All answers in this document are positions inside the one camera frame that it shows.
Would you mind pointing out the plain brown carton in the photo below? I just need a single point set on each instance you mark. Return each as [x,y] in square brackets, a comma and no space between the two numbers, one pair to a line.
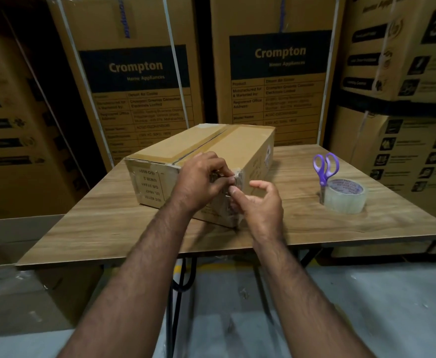
[35,290]

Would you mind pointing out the person's left forearm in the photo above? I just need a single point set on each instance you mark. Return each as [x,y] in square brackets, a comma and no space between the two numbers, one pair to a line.
[136,279]

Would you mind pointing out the person's left fingers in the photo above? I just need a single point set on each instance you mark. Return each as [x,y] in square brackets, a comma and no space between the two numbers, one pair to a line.
[221,171]

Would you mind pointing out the person's right thumb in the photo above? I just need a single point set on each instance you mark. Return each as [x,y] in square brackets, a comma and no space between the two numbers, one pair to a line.
[239,199]

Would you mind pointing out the clear tape strip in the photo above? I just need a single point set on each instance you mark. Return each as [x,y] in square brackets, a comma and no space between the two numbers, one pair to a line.
[237,178]

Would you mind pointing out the person's left hand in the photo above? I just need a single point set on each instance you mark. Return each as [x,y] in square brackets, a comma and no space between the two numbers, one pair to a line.
[197,182]

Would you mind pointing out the person's right forearm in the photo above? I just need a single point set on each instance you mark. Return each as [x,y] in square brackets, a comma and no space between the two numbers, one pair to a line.
[303,298]

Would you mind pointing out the person's right hand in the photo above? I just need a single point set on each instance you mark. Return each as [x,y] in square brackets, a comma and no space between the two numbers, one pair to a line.
[264,214]

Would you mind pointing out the large carton with blue label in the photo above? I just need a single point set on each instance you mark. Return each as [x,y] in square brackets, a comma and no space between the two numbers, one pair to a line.
[136,89]
[277,78]

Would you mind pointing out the clear packing tape roll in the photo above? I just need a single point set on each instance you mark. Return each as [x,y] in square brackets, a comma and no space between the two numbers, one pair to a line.
[346,199]

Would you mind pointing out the black metal table frame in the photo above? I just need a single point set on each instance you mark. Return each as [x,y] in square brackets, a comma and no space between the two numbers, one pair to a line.
[180,272]

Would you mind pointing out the small brown cardboard box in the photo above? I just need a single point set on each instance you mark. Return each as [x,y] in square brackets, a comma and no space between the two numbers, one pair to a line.
[218,145]

